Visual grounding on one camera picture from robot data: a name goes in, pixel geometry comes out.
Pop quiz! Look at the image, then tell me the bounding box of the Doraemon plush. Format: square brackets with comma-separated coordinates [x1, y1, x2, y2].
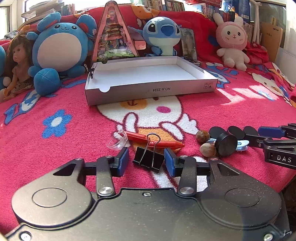
[0, 46, 6, 89]

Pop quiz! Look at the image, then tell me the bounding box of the blue round mouse plush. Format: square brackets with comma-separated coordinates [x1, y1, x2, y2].
[26, 12, 97, 96]

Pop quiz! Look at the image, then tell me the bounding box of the black smartphone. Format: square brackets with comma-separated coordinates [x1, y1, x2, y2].
[181, 28, 198, 62]

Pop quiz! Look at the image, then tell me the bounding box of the small binder clip on box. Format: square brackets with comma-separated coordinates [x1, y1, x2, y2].
[84, 63, 97, 79]

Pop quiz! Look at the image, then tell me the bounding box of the brown haired doll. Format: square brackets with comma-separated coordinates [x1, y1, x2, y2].
[1, 34, 34, 102]

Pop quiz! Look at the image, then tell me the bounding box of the red cartoon blanket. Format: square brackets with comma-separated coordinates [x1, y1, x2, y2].
[0, 5, 296, 235]

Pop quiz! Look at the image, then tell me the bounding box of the clear plastic cup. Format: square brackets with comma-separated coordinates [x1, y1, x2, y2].
[106, 130, 128, 151]

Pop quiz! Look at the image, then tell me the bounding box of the black round lid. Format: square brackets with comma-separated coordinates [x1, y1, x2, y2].
[243, 126, 258, 137]
[209, 126, 229, 140]
[227, 126, 245, 140]

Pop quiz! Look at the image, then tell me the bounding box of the pink triangular toy box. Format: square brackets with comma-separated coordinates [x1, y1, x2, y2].
[91, 1, 146, 63]

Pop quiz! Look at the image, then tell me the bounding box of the black round puck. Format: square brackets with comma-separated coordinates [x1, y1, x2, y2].
[215, 133, 237, 157]

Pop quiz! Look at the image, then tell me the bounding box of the brown walnut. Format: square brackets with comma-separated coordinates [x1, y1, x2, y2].
[200, 143, 217, 158]
[196, 130, 210, 143]

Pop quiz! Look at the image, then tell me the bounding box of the red plastic basket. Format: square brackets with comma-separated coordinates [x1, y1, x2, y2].
[185, 0, 222, 8]

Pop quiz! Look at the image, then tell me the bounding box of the light blue hair clip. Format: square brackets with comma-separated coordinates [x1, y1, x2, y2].
[206, 138, 249, 151]

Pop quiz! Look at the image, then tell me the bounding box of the pink bunny plush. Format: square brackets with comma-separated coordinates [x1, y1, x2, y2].
[213, 13, 250, 71]

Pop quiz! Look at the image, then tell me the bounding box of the blue Stitch plush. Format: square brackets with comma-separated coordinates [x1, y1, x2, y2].
[128, 16, 181, 57]

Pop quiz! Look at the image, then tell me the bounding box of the black binder clip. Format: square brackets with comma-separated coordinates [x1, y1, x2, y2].
[132, 133, 165, 173]

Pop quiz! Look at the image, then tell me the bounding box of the white cardboard box tray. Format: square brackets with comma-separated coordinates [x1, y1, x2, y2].
[85, 56, 218, 105]

